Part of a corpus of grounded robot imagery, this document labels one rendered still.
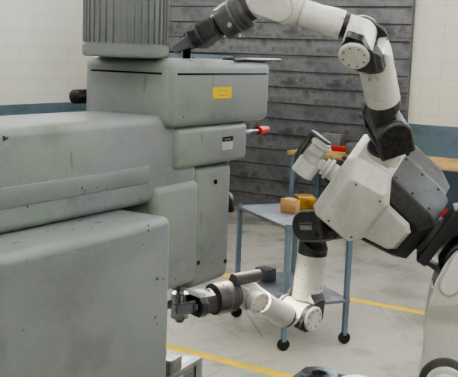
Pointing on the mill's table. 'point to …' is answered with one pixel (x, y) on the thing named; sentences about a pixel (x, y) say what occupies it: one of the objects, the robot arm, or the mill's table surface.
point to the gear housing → (208, 144)
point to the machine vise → (194, 363)
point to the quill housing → (211, 222)
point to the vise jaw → (173, 363)
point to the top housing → (179, 89)
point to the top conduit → (78, 96)
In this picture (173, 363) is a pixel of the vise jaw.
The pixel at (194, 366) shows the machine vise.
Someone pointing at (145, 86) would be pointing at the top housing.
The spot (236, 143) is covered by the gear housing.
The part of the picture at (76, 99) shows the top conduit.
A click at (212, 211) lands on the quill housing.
